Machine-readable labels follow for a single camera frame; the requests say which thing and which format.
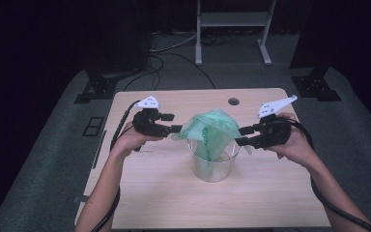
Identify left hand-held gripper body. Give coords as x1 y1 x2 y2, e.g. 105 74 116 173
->
132 95 175 139

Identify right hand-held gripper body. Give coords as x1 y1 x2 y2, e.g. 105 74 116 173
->
251 94 299 150

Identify green plastic bag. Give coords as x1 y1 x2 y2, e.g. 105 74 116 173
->
171 107 254 162

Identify clear plastic cup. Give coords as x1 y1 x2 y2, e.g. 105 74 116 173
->
186 137 242 184

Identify person's left hand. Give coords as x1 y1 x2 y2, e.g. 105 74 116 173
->
110 120 164 160

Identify person's right hand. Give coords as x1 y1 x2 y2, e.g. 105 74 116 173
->
264 111 321 169

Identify black floor socket panel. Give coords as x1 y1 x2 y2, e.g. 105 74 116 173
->
82 116 105 137

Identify black stand base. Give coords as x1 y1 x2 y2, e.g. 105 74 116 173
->
73 59 119 105
289 62 343 102

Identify grey tape piece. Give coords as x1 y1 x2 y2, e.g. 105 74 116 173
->
71 194 90 205

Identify white metal stand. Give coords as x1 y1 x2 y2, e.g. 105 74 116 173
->
194 0 277 68

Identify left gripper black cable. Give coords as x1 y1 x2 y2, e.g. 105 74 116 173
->
90 100 142 232

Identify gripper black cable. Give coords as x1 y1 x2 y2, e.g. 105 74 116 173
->
288 118 371 232
90 100 142 232

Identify black floor cable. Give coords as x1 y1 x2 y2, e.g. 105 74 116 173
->
123 51 217 92

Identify grey floor cables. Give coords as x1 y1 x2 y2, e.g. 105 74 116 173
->
148 29 198 54

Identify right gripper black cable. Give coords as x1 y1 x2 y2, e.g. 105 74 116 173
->
288 118 371 232

